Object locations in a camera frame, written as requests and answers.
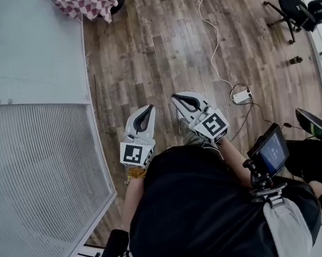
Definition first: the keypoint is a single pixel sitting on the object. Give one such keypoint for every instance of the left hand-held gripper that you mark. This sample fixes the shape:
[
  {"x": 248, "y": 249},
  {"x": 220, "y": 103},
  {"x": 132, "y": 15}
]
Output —
[{"x": 132, "y": 154}]

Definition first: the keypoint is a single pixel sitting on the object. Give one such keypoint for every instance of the person's right forearm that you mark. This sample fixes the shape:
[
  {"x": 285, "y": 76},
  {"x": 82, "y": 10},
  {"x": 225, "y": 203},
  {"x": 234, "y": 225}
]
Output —
[{"x": 233, "y": 159}]

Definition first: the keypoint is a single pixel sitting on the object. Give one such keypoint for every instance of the person's left forearm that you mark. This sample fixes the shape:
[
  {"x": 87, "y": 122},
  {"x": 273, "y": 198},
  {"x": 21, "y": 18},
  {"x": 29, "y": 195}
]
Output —
[{"x": 131, "y": 194}]

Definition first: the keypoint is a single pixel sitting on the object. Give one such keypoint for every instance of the black table base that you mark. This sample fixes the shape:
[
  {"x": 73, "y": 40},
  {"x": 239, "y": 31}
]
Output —
[{"x": 118, "y": 4}]

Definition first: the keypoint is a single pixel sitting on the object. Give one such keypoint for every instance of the black chest-mounted monitor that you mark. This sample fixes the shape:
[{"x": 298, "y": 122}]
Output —
[{"x": 274, "y": 150}]

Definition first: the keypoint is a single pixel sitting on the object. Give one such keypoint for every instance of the red white checkered tablecloth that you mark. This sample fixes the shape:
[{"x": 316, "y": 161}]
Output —
[{"x": 89, "y": 1}]

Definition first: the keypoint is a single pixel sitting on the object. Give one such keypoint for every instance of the black office chair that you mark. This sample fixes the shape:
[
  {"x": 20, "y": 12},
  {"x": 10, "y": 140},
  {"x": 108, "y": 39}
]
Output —
[{"x": 292, "y": 5}]

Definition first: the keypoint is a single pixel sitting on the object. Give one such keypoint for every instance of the black monitor mount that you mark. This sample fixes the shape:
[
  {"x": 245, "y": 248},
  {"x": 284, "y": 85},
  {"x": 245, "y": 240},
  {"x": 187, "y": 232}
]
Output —
[{"x": 260, "y": 182}]

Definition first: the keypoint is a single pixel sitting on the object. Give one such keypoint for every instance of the person's camouflage trousers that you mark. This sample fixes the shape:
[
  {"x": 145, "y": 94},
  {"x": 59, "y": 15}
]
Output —
[{"x": 190, "y": 134}]

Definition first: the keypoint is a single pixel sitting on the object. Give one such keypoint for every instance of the white venetian blinds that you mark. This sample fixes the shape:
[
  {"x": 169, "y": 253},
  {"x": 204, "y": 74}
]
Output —
[{"x": 38, "y": 186}]

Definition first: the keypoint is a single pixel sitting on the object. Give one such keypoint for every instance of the small black floor fixture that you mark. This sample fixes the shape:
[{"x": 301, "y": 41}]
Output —
[{"x": 296, "y": 60}]

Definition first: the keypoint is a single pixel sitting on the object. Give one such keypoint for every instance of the white power strip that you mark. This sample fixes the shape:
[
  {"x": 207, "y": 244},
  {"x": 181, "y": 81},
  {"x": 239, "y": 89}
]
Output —
[{"x": 241, "y": 96}]

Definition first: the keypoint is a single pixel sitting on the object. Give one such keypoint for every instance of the person in dark shirt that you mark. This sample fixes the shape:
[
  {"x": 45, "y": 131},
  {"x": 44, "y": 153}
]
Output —
[{"x": 190, "y": 210}]

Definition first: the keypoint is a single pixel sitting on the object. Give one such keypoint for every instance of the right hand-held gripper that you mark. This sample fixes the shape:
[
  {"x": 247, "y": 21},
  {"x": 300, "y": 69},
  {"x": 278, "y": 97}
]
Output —
[{"x": 211, "y": 125}]

